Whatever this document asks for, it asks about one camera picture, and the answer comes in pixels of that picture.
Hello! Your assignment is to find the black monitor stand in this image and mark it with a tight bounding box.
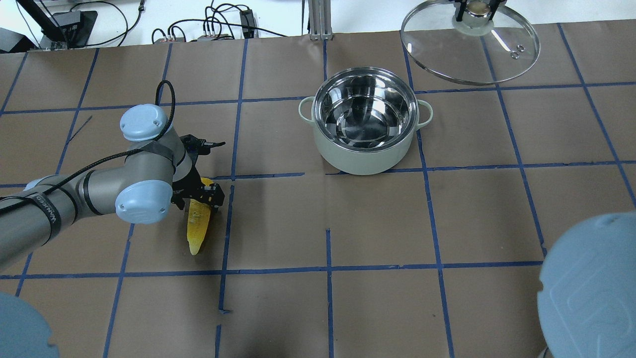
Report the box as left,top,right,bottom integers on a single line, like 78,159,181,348
16,0,98,50

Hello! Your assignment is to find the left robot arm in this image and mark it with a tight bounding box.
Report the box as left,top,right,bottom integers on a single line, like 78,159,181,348
0,104,225,269

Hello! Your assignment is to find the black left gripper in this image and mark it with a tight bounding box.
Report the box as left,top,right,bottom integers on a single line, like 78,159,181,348
171,134,225,216

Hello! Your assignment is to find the aluminium frame post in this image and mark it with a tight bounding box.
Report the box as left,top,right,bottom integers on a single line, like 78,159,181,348
308,0,333,41

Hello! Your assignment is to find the black power adapter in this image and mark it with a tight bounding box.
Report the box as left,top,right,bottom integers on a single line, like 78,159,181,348
239,9,257,39

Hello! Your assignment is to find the glass pot lid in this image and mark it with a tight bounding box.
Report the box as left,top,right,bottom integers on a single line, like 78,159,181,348
400,0,541,86

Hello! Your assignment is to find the yellow corn cob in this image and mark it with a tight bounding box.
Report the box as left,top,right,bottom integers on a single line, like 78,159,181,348
186,197,214,256

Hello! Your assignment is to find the black braided cable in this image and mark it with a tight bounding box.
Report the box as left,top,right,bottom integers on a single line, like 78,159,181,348
0,80,177,214

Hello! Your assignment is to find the pale green cooking pot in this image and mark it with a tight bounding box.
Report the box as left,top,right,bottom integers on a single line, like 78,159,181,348
298,67,434,176

